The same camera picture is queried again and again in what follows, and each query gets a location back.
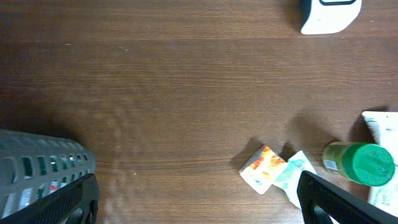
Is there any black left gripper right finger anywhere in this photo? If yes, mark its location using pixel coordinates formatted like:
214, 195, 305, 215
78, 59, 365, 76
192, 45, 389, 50
297, 171, 397, 224

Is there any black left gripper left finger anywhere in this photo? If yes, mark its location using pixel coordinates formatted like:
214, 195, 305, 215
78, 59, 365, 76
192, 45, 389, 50
1, 173, 100, 224

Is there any green lidded jar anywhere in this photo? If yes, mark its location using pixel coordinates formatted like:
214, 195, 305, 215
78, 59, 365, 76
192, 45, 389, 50
322, 142, 396, 187

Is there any teal snack packet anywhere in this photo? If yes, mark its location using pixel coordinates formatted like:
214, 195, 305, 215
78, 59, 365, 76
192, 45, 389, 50
273, 151, 317, 209

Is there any orange snack packet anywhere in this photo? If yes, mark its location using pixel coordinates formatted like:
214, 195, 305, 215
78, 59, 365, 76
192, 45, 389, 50
239, 146, 288, 195

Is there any white tube with gold cap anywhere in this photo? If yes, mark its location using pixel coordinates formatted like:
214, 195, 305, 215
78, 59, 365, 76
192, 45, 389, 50
361, 110, 398, 218

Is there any white barcode scanner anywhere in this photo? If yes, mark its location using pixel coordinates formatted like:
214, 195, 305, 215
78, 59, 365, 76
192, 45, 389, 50
300, 0, 362, 35

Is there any grey plastic basket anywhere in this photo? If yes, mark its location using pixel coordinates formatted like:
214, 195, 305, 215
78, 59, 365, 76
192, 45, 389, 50
1, 129, 96, 218

